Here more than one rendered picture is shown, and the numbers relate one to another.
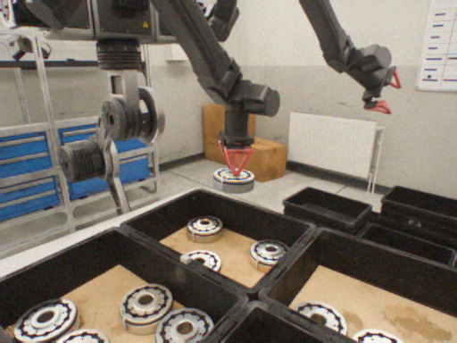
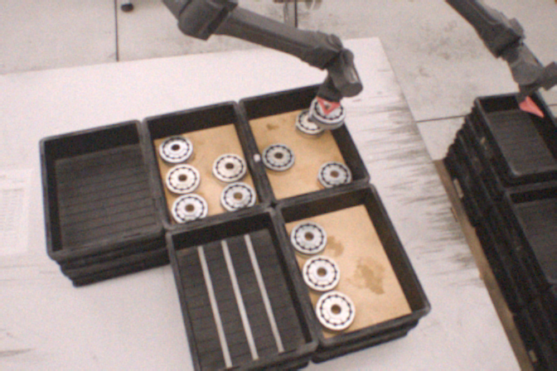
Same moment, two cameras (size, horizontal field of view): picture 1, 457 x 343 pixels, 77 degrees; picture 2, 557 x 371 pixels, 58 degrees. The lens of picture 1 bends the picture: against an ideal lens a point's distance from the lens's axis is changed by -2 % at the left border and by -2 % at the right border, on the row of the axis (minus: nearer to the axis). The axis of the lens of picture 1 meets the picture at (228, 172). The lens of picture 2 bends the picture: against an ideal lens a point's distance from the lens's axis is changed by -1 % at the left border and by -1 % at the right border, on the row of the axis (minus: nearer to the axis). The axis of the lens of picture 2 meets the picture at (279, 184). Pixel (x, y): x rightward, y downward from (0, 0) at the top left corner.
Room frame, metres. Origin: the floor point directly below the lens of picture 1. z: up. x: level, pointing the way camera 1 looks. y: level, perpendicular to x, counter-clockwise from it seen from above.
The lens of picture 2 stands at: (-0.20, -0.42, 2.14)
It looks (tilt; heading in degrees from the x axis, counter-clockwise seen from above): 58 degrees down; 31
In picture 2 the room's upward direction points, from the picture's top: 5 degrees clockwise
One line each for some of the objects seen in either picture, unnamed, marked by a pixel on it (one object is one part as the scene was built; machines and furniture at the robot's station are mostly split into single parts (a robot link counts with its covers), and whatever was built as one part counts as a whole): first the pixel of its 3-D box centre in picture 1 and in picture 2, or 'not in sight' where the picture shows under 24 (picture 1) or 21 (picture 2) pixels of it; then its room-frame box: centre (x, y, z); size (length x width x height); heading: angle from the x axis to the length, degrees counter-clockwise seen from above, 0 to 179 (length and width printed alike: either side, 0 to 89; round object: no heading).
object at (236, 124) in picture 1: (236, 126); (336, 79); (0.70, -0.02, 1.16); 0.10 x 0.07 x 0.07; 12
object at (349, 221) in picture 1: (322, 238); (503, 161); (1.46, -0.54, 0.37); 0.40 x 0.30 x 0.45; 47
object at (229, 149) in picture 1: (236, 156); (330, 99); (0.69, -0.02, 1.09); 0.07 x 0.07 x 0.09; 12
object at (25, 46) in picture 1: (32, 48); not in sight; (2.24, 1.40, 1.44); 0.25 x 0.16 x 0.18; 137
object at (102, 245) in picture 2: not in sight; (98, 184); (0.16, 0.39, 0.92); 0.40 x 0.30 x 0.02; 53
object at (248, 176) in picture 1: (234, 175); (328, 108); (0.70, -0.02, 1.04); 0.10 x 0.10 x 0.01
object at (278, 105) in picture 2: (217, 246); (299, 150); (0.64, 0.03, 0.87); 0.40 x 0.30 x 0.11; 53
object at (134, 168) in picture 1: (110, 155); not in sight; (2.35, 0.98, 0.60); 0.72 x 0.03 x 0.56; 137
